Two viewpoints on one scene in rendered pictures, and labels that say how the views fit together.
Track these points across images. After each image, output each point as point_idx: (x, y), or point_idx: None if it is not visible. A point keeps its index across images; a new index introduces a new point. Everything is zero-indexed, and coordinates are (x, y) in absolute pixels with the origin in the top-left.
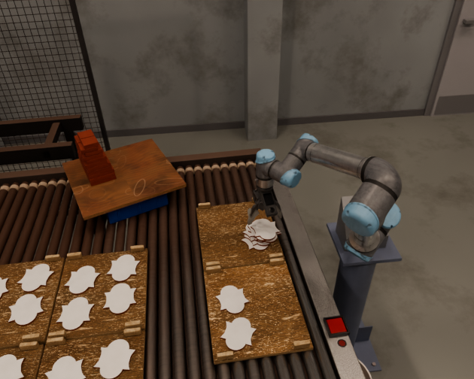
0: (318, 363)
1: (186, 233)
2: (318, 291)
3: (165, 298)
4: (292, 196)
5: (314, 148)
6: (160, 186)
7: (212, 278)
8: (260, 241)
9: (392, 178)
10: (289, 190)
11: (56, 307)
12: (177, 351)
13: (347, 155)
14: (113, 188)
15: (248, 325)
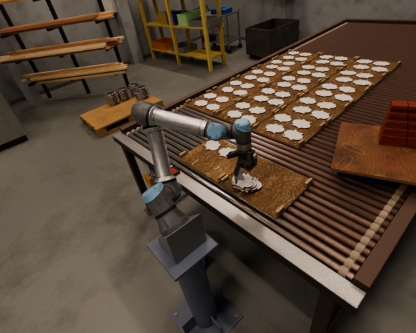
0: None
1: (294, 168)
2: (189, 182)
3: (259, 141)
4: (262, 242)
5: (201, 119)
6: (341, 156)
7: None
8: None
9: (135, 103)
10: (271, 247)
11: (294, 115)
12: None
13: (170, 112)
14: (364, 139)
15: (210, 148)
